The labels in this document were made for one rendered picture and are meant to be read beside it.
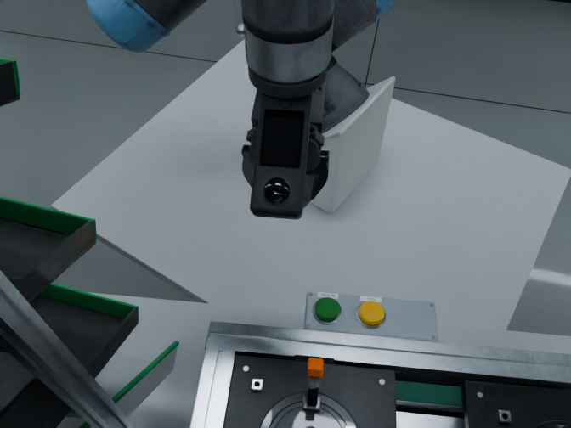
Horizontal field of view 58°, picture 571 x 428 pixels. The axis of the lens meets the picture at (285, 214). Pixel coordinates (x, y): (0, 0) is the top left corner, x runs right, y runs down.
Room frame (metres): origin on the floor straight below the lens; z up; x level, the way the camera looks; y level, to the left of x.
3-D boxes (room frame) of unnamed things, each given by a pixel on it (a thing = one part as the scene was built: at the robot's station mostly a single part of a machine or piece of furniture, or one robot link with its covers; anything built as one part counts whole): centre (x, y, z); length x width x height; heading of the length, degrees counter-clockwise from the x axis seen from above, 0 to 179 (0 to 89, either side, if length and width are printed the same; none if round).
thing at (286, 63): (0.39, 0.00, 1.45); 0.08 x 0.08 x 0.05
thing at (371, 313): (0.37, -0.14, 0.96); 0.04 x 0.04 x 0.02
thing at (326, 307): (0.37, -0.07, 0.96); 0.04 x 0.04 x 0.02
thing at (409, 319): (0.37, -0.14, 0.93); 0.21 x 0.07 x 0.06; 84
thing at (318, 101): (0.39, 0.00, 1.37); 0.09 x 0.08 x 0.12; 174
